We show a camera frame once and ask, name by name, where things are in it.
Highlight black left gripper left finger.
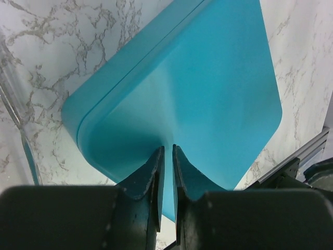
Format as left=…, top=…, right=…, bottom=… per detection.
left=1, top=147, right=165, bottom=249

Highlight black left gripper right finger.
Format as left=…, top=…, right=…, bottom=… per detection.
left=172, top=145, right=332, bottom=249

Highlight teal box lid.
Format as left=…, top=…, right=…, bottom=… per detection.
left=77, top=1, right=282, bottom=220

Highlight metal tongs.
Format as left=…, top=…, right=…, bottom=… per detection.
left=1, top=33, right=42, bottom=185

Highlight teal chocolate box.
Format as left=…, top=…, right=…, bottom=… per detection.
left=61, top=1, right=207, bottom=142

